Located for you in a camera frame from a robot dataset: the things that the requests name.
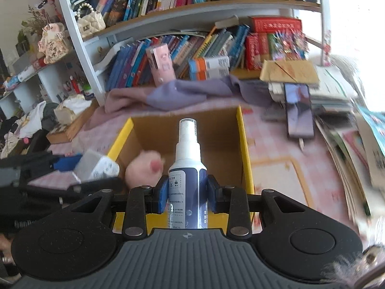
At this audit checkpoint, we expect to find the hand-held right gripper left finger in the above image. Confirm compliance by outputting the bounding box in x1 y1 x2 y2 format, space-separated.
64 176 169 237

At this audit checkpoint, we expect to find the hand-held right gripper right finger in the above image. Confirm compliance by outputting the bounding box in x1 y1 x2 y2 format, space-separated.
206 175 297 237

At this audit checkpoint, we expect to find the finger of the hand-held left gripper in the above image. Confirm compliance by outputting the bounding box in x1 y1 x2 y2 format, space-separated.
21 177 124 199
0 152 83 181

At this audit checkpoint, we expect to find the white grey foil packet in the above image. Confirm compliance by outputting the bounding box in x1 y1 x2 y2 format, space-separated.
74 152 120 184

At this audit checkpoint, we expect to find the pink plush pig toy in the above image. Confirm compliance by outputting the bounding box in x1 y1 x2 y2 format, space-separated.
125 150 165 187

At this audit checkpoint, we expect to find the white blue spray bottle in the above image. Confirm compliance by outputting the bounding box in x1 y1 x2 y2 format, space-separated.
167 118 209 230

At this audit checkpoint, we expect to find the cardboard box with yellow flaps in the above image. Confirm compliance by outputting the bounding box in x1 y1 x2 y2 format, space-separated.
107 105 256 235

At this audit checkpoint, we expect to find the wooden tissue box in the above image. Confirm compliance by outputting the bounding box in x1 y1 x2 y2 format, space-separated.
45 99 100 144

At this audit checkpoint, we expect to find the pile of clothes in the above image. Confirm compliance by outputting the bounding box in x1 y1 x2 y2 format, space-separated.
0 101 61 158

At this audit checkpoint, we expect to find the white side shelf unit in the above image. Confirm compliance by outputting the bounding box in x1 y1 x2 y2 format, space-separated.
0 57 79 118

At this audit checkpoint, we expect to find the purple and pink cloth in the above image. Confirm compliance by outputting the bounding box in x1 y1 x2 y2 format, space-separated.
90 75 271 127

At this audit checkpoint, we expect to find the row of leaning blue books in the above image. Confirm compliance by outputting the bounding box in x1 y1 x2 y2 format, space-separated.
105 26 271 92

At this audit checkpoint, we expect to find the floral dressed doll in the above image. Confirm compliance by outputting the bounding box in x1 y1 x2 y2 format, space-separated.
38 22 74 64

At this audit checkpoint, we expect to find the black smartphone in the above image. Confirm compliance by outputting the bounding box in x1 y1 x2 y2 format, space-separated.
283 83 315 139

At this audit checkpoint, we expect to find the pink cartoon humidifier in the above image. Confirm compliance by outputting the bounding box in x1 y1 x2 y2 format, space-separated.
146 44 175 86

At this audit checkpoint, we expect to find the cream quilted pearl handbag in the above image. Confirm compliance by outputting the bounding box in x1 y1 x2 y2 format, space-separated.
74 2 106 39

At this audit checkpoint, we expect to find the cardboard piece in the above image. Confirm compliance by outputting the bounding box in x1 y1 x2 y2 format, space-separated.
260 59 320 86

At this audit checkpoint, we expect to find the pile of booklets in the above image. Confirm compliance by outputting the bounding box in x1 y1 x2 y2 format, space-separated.
313 96 385 226

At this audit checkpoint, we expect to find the stack of papers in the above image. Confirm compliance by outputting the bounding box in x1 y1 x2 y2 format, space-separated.
265 63 358 112

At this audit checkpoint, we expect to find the thick red dictionary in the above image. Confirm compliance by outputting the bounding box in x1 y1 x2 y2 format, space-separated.
248 16 303 33

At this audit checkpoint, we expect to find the white frame wooden bookshelf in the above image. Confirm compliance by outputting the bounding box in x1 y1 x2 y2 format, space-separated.
56 0 331 106

